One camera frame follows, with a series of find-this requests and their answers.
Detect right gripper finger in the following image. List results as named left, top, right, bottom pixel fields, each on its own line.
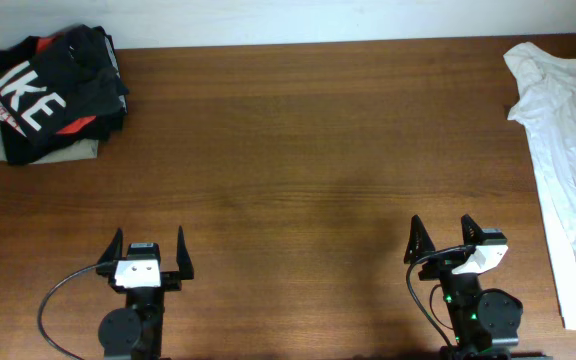
left=461, top=214, right=483, bottom=245
left=404, top=215, right=435, bottom=264

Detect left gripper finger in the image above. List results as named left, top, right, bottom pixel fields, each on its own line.
left=97, top=228, right=123, bottom=264
left=176, top=226, right=194, bottom=279

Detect white polo shirt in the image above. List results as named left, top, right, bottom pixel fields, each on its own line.
left=504, top=42, right=576, bottom=330

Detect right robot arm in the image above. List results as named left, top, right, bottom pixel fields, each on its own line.
left=404, top=214, right=547, bottom=360

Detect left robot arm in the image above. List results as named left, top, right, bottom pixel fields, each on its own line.
left=96, top=228, right=194, bottom=360

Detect black folded shirt white letters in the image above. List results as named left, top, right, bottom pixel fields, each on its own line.
left=0, top=25, right=129, bottom=165

